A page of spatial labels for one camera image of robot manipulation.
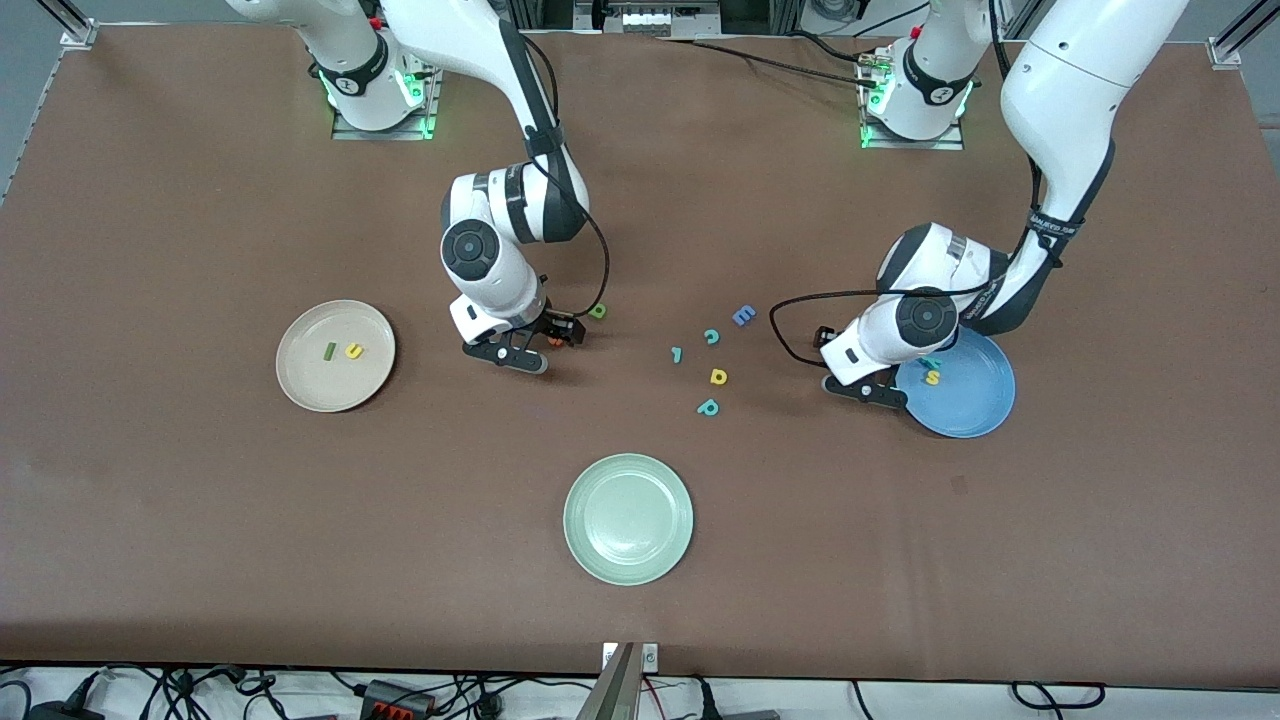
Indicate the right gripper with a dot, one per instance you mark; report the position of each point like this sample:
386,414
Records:
549,325

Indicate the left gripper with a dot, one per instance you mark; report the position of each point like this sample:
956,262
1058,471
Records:
820,336

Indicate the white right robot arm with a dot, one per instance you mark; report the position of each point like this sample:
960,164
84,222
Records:
450,30

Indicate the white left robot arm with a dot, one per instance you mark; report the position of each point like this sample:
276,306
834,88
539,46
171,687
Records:
1080,70

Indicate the blue plate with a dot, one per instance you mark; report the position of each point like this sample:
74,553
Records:
970,400

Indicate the blue letter E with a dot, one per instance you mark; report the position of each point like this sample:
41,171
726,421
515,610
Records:
741,316

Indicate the brown table cover sheet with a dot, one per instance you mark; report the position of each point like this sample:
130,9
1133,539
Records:
640,200

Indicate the teal letter p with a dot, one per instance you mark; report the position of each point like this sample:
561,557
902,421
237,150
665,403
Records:
702,410

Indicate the pale green plate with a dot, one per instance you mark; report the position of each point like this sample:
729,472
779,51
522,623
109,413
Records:
628,519

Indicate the beige brown plate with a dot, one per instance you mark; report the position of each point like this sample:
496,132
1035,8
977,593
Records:
335,380

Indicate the grey aluminium bar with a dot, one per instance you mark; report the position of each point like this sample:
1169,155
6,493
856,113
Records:
612,695

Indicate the black box with orange connectors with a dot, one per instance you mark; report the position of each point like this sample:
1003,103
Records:
398,698

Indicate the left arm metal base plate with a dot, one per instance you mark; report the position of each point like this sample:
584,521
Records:
915,144

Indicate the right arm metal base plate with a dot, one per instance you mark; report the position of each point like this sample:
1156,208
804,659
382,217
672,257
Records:
385,134

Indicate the aluminium frame with silver device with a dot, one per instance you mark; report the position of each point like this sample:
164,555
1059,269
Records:
650,15

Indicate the white metal bracket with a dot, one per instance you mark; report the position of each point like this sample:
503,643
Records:
650,657

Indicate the silver corner bracket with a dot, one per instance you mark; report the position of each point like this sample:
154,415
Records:
78,36
1225,52

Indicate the aluminium extrusion rail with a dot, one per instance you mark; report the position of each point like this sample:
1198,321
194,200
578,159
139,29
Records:
65,15
1248,30

